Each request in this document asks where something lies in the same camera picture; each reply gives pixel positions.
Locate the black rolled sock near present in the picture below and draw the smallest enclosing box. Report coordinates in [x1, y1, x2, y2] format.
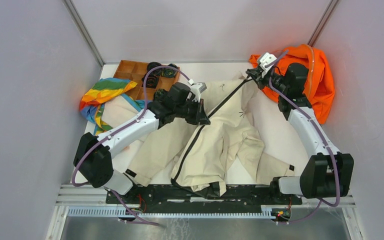
[153, 88, 167, 101]

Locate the aluminium frame rail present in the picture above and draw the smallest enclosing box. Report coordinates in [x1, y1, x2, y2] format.
[56, 184, 356, 221]

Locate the orange jacket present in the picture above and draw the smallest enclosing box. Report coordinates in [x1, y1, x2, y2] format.
[249, 44, 335, 124]

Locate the black rolled sock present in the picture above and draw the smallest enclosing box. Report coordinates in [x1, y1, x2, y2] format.
[161, 63, 178, 79]
[153, 88, 167, 101]
[146, 61, 164, 77]
[141, 74, 160, 89]

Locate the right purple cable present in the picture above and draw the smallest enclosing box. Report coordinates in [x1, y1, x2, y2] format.
[266, 49, 341, 224]

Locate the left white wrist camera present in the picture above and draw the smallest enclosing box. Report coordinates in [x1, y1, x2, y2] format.
[187, 79, 207, 102]

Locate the rainbow striped garment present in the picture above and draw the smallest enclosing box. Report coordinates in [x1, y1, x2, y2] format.
[78, 77, 145, 135]

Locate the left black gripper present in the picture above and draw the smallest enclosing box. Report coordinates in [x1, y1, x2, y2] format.
[174, 97, 210, 126]

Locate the black rolled sock far left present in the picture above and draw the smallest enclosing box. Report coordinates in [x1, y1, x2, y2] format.
[146, 61, 164, 77]

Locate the black rolled sock middle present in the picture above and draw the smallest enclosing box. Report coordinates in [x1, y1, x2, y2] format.
[141, 74, 160, 89]

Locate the black rolled sock far right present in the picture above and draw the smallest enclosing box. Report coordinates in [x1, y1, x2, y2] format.
[161, 63, 178, 79]

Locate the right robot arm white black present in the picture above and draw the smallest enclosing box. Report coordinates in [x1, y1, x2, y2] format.
[245, 63, 354, 207]

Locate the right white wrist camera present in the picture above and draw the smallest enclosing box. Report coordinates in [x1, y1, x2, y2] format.
[256, 52, 277, 77]

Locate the beige zip jacket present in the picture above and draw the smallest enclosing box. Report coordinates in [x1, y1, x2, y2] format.
[112, 78, 295, 198]

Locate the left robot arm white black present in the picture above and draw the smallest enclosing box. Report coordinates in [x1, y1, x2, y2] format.
[71, 82, 211, 204]

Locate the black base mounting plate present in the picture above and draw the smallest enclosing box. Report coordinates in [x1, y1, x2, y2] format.
[120, 184, 303, 214]

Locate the brown wooden compartment tray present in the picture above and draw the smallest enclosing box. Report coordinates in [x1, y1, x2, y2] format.
[113, 60, 181, 101]

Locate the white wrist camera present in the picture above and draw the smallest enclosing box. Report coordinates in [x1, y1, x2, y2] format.
[187, 79, 207, 102]
[256, 52, 277, 77]

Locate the purple cable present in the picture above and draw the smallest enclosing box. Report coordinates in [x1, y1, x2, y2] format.
[266, 49, 341, 224]
[71, 65, 193, 227]

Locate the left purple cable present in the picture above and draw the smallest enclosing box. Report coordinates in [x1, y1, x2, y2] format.
[71, 65, 193, 227]

